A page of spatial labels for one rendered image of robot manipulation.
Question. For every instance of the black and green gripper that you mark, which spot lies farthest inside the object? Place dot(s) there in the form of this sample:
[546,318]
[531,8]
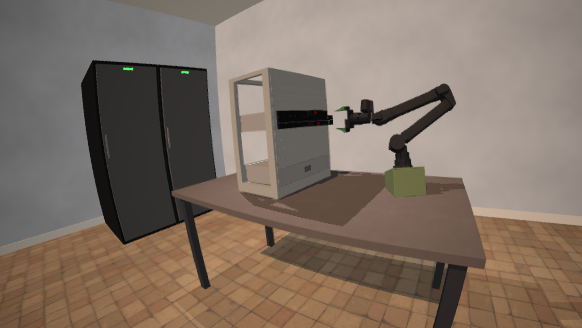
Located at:
[351,119]

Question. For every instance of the white open-frame rack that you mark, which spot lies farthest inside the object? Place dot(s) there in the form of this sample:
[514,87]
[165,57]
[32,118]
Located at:
[295,160]

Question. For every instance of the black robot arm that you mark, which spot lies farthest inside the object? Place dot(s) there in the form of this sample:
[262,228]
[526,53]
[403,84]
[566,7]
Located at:
[397,141]

